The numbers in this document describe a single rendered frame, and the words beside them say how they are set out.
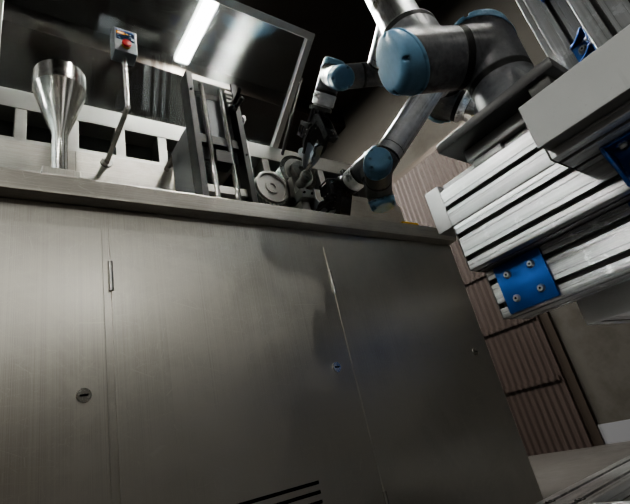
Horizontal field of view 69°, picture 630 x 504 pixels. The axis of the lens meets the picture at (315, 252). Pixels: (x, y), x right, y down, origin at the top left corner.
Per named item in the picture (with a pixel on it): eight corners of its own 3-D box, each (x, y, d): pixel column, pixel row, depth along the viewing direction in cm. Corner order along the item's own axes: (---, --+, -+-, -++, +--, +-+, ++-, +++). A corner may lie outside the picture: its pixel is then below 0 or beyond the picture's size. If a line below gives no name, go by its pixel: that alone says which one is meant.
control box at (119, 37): (115, 44, 139) (114, 21, 143) (110, 60, 144) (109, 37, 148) (139, 51, 143) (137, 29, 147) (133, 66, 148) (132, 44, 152)
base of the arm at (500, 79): (580, 104, 81) (557, 63, 85) (537, 79, 72) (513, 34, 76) (507, 154, 92) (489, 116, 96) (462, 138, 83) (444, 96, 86)
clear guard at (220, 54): (7, -84, 131) (7, -84, 132) (-5, 89, 151) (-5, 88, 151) (307, 37, 193) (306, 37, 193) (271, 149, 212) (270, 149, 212)
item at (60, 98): (28, 255, 103) (34, 68, 125) (22, 280, 113) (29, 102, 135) (96, 258, 111) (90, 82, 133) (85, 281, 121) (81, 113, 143)
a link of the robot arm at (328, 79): (366, 61, 137) (355, 62, 147) (330, 64, 135) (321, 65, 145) (367, 89, 140) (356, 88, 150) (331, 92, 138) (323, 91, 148)
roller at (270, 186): (259, 199, 144) (253, 168, 149) (226, 237, 162) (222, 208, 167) (291, 204, 151) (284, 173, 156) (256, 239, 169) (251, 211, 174)
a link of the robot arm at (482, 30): (546, 51, 81) (517, -1, 87) (477, 57, 79) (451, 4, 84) (513, 100, 92) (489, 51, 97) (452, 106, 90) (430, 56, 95)
